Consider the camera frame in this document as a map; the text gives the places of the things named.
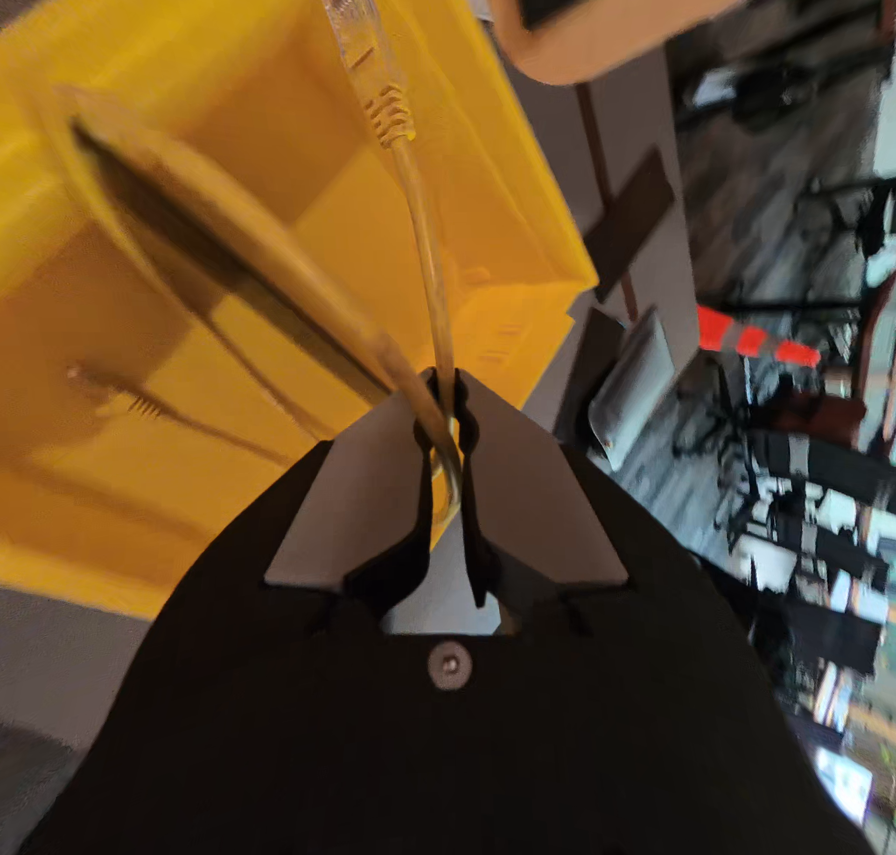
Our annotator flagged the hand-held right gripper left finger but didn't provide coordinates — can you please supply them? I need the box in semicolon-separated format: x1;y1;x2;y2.
263;369;438;619

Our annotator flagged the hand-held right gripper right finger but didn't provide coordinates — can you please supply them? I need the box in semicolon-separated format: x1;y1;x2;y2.
455;369;630;610

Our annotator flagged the yellow plastic bin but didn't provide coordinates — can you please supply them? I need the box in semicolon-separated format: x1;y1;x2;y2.
0;0;599;621

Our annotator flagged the yellow ethernet cable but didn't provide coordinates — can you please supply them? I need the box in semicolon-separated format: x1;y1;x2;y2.
38;0;466;527

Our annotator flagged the white document stand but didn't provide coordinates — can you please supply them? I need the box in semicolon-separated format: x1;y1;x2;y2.
587;308;679;473

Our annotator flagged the red striped bar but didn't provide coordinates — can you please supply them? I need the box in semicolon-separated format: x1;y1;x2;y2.
696;304;821;371

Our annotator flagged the wooden display board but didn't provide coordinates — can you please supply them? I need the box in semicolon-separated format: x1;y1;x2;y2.
483;0;841;88

